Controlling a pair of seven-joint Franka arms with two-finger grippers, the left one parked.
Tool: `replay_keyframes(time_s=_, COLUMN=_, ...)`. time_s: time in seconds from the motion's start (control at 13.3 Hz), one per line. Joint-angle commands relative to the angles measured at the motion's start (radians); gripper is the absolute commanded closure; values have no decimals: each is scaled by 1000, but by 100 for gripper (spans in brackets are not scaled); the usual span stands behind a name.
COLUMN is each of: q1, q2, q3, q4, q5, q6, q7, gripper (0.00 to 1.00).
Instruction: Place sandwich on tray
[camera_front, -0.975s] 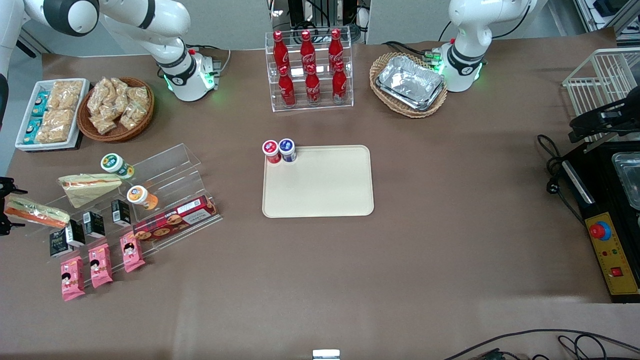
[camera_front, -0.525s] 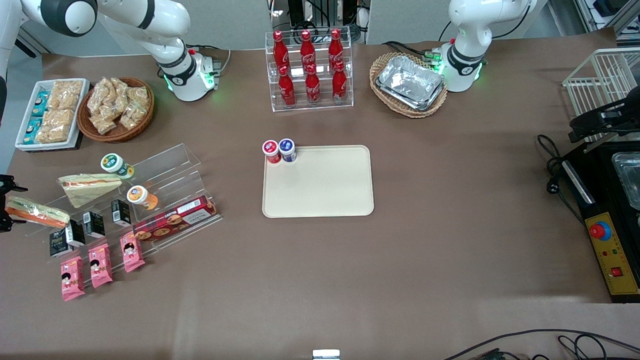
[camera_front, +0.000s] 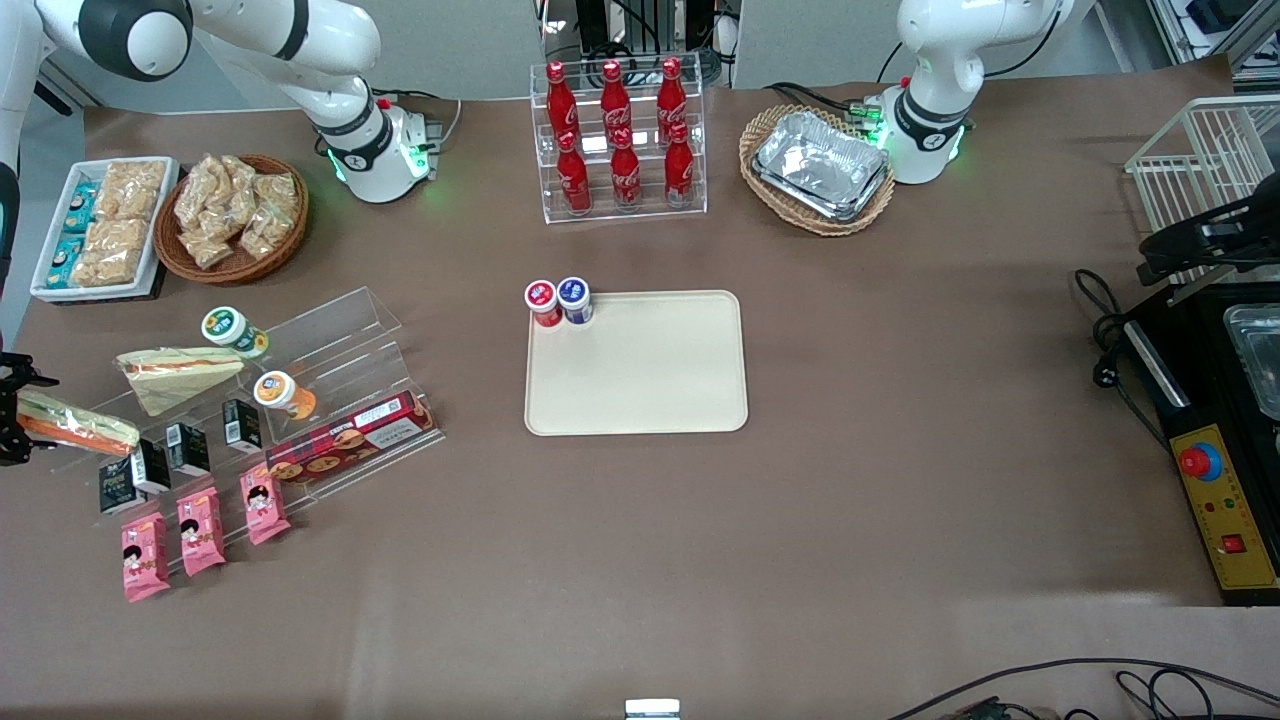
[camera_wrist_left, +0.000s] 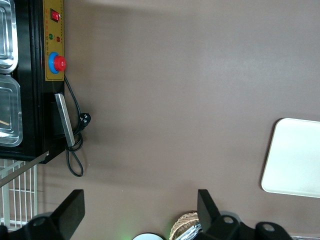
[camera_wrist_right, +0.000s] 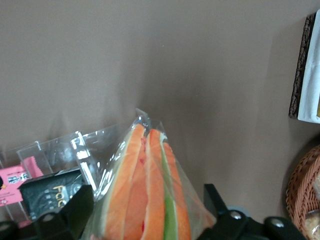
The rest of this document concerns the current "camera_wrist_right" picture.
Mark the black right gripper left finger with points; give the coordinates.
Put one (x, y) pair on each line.
(70, 212)

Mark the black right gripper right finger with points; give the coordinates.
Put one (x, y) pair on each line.
(225, 222)

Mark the sandwich with orange filling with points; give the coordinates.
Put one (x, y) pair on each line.
(150, 200)

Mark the white rectangular tray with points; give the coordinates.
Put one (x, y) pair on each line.
(310, 75)

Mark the small black drink carton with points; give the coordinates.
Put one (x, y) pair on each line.
(45, 195)

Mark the clear acrylic stepped shelf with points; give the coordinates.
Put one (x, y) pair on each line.
(62, 150)

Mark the pink snack packet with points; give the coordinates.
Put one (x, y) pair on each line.
(10, 185)

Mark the brown wicker basket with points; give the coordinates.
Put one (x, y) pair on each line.
(300, 187)

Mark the clear bag of crackers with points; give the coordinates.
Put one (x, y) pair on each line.
(315, 222)

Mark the wrapped rice cracker pack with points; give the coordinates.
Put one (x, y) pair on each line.
(318, 110)

